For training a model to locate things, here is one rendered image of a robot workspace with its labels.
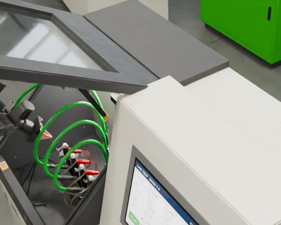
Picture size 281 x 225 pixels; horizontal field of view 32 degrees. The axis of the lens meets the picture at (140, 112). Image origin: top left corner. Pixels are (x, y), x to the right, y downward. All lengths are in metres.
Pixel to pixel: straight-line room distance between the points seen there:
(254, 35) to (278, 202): 3.35
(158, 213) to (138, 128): 0.28
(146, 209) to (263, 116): 0.51
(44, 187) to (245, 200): 1.30
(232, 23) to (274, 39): 0.54
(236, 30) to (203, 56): 2.83
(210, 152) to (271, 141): 0.26
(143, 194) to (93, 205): 0.34
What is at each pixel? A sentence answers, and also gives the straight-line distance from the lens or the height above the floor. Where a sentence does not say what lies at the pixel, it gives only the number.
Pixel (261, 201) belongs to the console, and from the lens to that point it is 1.35.
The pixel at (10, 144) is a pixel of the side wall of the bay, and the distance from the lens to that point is 2.47.
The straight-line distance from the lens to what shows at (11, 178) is 2.35.
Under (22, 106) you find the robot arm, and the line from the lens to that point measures 1.97.
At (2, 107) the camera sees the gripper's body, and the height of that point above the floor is 1.31.
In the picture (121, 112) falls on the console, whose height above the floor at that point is 1.51.
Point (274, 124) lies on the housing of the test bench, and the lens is 1.71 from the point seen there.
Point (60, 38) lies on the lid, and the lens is 1.94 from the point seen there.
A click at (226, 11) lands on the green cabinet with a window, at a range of 4.83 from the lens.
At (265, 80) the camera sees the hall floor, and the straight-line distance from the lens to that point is 4.49.
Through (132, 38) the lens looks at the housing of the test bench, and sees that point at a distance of 2.11.
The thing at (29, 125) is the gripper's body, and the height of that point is 1.30.
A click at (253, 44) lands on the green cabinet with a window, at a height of 0.17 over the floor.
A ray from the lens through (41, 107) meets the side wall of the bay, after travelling 2.42.
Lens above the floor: 2.55
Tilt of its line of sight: 38 degrees down
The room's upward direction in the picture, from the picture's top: 4 degrees counter-clockwise
